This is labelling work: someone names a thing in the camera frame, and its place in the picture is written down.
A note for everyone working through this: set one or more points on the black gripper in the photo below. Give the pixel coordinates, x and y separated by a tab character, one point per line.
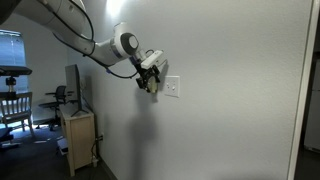
146	73

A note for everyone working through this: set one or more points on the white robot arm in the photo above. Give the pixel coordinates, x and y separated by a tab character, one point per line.
100	48

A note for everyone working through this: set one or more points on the black flat monitor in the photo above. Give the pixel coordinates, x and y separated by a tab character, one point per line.
73	86

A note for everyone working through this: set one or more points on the light wooden cabinet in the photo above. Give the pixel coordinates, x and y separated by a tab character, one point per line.
80	140

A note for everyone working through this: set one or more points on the black office chair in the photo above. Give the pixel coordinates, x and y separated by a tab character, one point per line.
58	100

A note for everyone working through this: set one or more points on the white box on floor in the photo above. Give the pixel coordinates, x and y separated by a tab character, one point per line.
62	146

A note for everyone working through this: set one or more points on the white wooden chair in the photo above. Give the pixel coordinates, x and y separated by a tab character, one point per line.
16	110

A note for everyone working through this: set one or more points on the window blinds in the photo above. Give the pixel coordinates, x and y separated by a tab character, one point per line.
11	60

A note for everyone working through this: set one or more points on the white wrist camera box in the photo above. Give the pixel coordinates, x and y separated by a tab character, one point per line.
151	59

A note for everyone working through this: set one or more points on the white light switch plate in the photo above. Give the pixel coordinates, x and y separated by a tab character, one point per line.
173	91

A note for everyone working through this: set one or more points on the dark wall baseboard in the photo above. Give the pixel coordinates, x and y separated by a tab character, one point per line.
108	170

